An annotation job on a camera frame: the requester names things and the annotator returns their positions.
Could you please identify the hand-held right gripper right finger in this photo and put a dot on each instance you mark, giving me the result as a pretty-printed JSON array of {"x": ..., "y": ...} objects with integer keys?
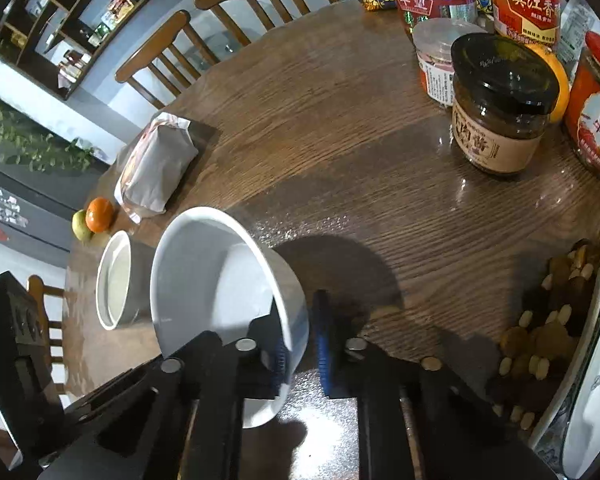
[{"x": 325, "y": 350}]

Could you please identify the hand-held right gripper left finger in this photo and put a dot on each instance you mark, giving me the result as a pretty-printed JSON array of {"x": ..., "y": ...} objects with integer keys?
[{"x": 279, "y": 360}]

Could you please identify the medium white bowl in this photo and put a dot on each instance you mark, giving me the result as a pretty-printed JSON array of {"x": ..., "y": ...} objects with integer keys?
[{"x": 205, "y": 270}]

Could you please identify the white straight-sided ramekin bowl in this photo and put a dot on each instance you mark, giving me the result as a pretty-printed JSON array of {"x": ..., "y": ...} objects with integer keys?
[{"x": 117, "y": 280}]

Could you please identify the green pear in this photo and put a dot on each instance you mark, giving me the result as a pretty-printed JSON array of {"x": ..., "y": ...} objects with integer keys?
[{"x": 80, "y": 225}]

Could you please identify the cluster of fridge magnets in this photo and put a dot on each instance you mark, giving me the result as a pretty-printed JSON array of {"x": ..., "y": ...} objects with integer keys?
[{"x": 0, "y": 207}]

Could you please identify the orange fruit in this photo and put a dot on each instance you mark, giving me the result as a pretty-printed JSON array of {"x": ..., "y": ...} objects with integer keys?
[{"x": 100, "y": 215}]

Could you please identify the wooden beaded trivet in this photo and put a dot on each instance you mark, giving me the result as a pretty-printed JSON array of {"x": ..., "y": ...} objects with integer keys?
[{"x": 540, "y": 340}]

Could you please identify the bagged bread packet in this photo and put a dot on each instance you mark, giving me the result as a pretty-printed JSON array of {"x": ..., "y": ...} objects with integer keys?
[{"x": 155, "y": 165}]

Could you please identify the blue patterned square plate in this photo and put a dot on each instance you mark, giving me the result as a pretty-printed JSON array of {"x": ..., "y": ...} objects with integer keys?
[{"x": 555, "y": 430}]

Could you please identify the dark-lid brown sauce jar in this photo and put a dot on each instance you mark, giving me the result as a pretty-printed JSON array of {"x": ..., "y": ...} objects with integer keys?
[{"x": 500, "y": 120}]

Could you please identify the clear-lid red sauce jar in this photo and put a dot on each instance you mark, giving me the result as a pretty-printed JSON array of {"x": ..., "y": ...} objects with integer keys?
[{"x": 432, "y": 60}]

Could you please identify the round glass table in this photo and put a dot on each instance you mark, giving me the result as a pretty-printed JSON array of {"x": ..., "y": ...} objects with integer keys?
[{"x": 215, "y": 52}]

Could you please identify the yellow citrus fruit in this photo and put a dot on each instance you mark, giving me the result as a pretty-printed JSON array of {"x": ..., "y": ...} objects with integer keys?
[{"x": 560, "y": 85}]

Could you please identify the red-lid chili sauce jar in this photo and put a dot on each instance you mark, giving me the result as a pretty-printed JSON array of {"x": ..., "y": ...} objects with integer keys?
[{"x": 597, "y": 120}]

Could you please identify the row of shelf jars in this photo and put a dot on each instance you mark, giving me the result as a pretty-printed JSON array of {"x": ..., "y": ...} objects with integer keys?
[{"x": 110, "y": 15}]

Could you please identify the yellow-capped vinegar bottle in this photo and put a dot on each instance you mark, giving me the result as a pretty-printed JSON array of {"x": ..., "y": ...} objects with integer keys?
[{"x": 525, "y": 5}]

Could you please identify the white green packet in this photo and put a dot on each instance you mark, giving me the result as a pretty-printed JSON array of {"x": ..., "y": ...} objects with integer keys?
[{"x": 580, "y": 25}]

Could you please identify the dark wooden wall shelf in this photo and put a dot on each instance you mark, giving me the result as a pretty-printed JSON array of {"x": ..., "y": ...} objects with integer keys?
[{"x": 80, "y": 0}]

